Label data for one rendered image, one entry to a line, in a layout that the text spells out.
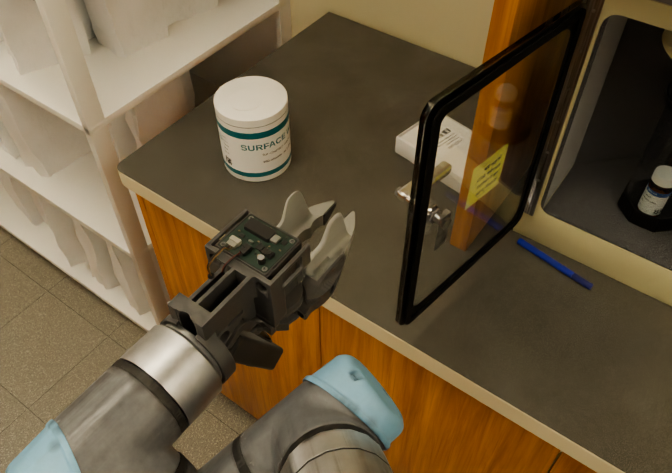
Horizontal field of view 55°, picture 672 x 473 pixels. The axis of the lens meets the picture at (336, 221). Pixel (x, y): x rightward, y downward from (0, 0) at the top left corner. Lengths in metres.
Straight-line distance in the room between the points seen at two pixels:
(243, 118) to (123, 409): 0.72
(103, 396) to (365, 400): 0.18
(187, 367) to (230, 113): 0.70
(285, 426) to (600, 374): 0.65
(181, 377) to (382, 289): 0.60
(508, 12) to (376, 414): 0.54
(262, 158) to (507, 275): 0.47
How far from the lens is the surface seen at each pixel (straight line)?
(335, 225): 0.58
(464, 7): 1.51
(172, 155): 1.30
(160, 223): 1.39
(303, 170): 1.23
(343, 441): 0.43
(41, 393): 2.20
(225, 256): 0.53
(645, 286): 1.14
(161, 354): 0.51
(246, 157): 1.18
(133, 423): 0.49
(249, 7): 1.77
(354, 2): 1.68
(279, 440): 0.47
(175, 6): 1.71
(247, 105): 1.15
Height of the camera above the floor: 1.79
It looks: 48 degrees down
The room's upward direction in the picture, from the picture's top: straight up
